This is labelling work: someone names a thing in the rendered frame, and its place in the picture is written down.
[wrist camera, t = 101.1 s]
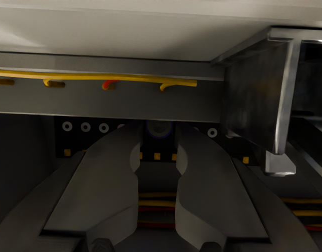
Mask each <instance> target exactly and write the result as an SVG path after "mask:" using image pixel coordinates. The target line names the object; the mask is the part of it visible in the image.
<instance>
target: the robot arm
mask: <svg viewBox="0 0 322 252"><path fill-rule="evenodd" d="M143 143H146V119H135V120H133V121H131V122H129V123H127V124H125V125H124V126H122V127H120V128H118V129H116V130H114V131H112V132H110V133H108V134H107V135H105V136H104V137H102V138H101V139H99V140H98V141H97V142H95V143H94V144H93V145H92V146H90V147H89V148H88V149H87V150H86V151H78V152H77V153H75V154H74V155H73V156H72V157H71V158H70V159H68V160H67V161H66V162H65V163H64V164H62V165H61V166H60V167H59V168H58V169H56V170H55V171H54V172H53V173H52V174H51V175H49V176H48V177H47V178H46V179H45V180H43V181H42V182H41V183H40V184H39V185H38V186H36V187H35V188H34V189H33V190H32V191H30V192H29V193H28V194H27V195H26V196H25V197H24V198H23V199H22V200H21V201H19V202H18V203H17V204H16V205H15V206H14V207H13V208H12V209H11V211H10V212H9V213H8V214H7V215H6V216H5V217H4V218H3V219H2V220H1V222H0V252H115V249H114V247H113V246H114V245H116V244H117V243H119V242H120V241H122V240H124V239H125V238H127V237H128V236H130V235H131V234H133V233H134V232H135V230H136V228H137V219H138V177H137V175H136V174H135V173H134V172H135V171H136V170H137V169H138V168H139V166H140V147H141V146H142V145H143ZM172 145H174V146H175V148H176V149H177V160H176V168H177V170H178V171H179V172H180V174H181V175H182V176H181V177H180V178H179V180H178V188H177V196H176V205H175V228H176V231H177V233H178V234H179V236H181V237H182V238H183V239H185V240H186V241H187V242H189V243H190V244H192V245H193V246H194V247H196V248H197V249H198V250H199V252H322V250H321V248H320V247H319V245H318V244H317V242H316V241H315V239H314V238H313V237H312V235H311V234H310V233H309V231H308V230H307V229H306V227H305V226H304V225H303V223H302V222H301V221H300V220H299V219H298V217H297V216H296V215H295V214H294V213H293V212H292V211H291V210H290V208H289V207H288V206H287V205H286V204H285V203H284V202H283V201H282V200H281V199H280V198H279V197H278V196H277V195H276V194H275V193H274V192H273V191H272V190H271V189H270V188H269V187H267V186H266V185H265V184H264V183H263V182H262V181H261V180H260V179H259V178H258V177H257V176H256V175H255V174H254V173H253V172H252V171H251V170H250V169H249V168H248V167H247V166H246V165H245V164H244V163H243V162H242V161H241V160H240V159H239V158H233V157H231V156H230V155H229V154H228V153H227V152H226V151H225V150H224V149H223V148H222V147H220V146H219V145H218V144H217V143H216V142H214V141H213V140H212V139H210V138H209V137H208V136H206V135H204V134H203V133H201V132H200V131H198V130H197V129H195V128H193V127H192V126H190V125H189V124H187V123H185V122H184V121H173V127H172Z"/></svg>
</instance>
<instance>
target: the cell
mask: <svg viewBox="0 0 322 252"><path fill-rule="evenodd" d="M172 127H173V121H169V120H146V131H147V132H148V134H149V135H150V136H152V137H153V138H156V139H163V138H165V137H167V136H168V135H169V134H170V133H171V132H172Z"/></svg>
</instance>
